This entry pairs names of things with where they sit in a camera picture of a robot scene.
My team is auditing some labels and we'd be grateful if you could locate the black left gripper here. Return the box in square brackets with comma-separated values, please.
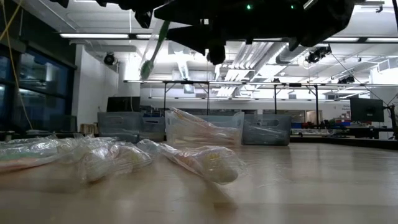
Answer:
[116, 0, 170, 29]

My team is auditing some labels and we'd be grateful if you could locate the pile of bagged toothbrushes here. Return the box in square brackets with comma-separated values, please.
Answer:
[160, 143, 246, 186]

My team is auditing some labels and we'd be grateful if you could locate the black metal frame stand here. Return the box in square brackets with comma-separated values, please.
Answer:
[162, 80, 211, 116]
[273, 82, 320, 126]

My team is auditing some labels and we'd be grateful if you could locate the black hanging camera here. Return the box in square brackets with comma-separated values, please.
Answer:
[305, 44, 333, 65]
[103, 52, 116, 66]

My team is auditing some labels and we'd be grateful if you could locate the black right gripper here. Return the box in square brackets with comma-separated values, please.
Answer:
[154, 0, 259, 50]

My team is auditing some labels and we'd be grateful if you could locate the clear plastic bin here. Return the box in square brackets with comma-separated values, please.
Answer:
[164, 110, 246, 147]

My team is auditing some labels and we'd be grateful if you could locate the yellow extension cable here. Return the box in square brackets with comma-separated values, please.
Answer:
[0, 0, 34, 130]

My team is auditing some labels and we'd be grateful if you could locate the dark glass window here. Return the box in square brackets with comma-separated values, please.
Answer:
[0, 43, 77, 134]

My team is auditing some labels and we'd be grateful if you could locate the black monitor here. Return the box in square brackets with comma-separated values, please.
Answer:
[106, 96, 141, 113]
[349, 97, 385, 123]

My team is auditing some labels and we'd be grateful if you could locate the dark translucent grey bin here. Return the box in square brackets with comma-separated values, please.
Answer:
[97, 111, 166, 143]
[241, 114, 292, 147]

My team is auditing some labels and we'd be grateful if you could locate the black rig light bar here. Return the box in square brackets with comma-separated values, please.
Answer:
[58, 32, 398, 44]

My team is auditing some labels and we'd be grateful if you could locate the green white toothbrush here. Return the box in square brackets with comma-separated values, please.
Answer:
[245, 124, 290, 144]
[0, 146, 62, 162]
[139, 19, 171, 81]
[0, 136, 63, 152]

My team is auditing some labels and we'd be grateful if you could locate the wooden shelf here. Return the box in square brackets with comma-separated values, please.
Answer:
[80, 123, 99, 135]

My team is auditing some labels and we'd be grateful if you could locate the cluttered background workbench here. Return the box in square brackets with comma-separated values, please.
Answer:
[290, 119, 398, 139]

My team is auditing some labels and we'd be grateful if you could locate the black aluminium table frame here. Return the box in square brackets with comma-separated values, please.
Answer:
[0, 129, 398, 151]

